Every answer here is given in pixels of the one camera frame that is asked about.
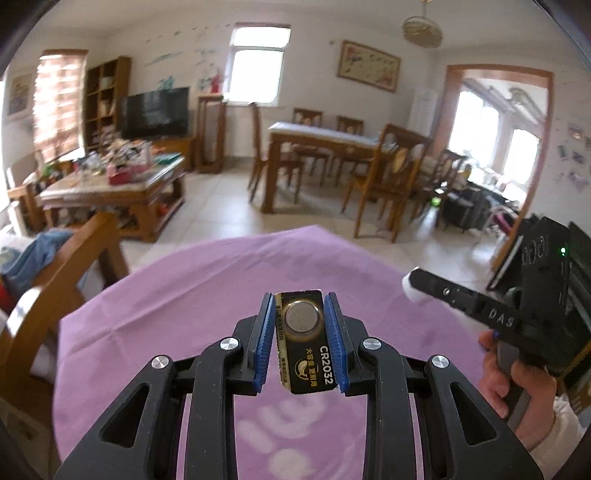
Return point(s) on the black upright piano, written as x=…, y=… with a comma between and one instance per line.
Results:
x=579, y=258

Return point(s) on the dark grey cabinet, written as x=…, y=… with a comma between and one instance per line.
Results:
x=464, y=210

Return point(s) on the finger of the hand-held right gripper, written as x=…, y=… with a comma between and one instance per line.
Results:
x=443, y=291

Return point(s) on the white standing air conditioner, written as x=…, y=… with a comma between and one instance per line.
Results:
x=425, y=113

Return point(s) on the small framed picture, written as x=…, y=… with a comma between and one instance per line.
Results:
x=21, y=94

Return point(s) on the red wall ornament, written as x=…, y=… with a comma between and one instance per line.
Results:
x=215, y=87

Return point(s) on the large framed picture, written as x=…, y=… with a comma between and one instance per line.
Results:
x=369, y=67

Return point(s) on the white cotton ball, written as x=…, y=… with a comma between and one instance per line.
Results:
x=411, y=293

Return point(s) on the wooden armchair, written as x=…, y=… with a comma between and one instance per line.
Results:
x=46, y=300

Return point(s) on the black television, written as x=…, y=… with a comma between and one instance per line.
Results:
x=157, y=113

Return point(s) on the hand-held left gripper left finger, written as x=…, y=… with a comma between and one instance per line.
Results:
x=263, y=346

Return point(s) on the black coin battery card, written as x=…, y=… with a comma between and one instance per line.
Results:
x=302, y=350

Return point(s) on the wooden dining chair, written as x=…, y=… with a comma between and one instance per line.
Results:
x=450, y=159
x=397, y=184
x=307, y=115
x=277, y=164
x=349, y=122

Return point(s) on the wooden door frame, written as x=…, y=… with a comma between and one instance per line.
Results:
x=540, y=138

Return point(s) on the wooden television cabinet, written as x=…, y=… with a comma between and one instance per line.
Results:
x=178, y=147

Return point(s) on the tall wooden stand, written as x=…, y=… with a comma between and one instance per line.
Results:
x=210, y=98

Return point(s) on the wooden shelf unit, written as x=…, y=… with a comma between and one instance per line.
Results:
x=123, y=92

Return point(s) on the white framed window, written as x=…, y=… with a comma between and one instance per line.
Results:
x=256, y=74

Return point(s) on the purple tablecloth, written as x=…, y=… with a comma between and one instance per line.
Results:
x=207, y=286

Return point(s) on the wooden dining table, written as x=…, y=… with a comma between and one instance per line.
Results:
x=318, y=134

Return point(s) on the window with striped blinds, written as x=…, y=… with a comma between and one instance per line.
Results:
x=60, y=106

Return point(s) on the blue cloth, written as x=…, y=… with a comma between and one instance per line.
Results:
x=41, y=254

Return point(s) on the clutter of bottles and cups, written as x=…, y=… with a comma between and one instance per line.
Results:
x=124, y=161

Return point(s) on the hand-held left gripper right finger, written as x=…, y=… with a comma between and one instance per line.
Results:
x=336, y=346

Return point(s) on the person's right forearm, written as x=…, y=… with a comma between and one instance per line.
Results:
x=568, y=438

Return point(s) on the person's right hand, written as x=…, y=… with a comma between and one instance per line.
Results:
x=531, y=406

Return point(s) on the wooden coffee table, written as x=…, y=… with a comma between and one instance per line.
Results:
x=147, y=184

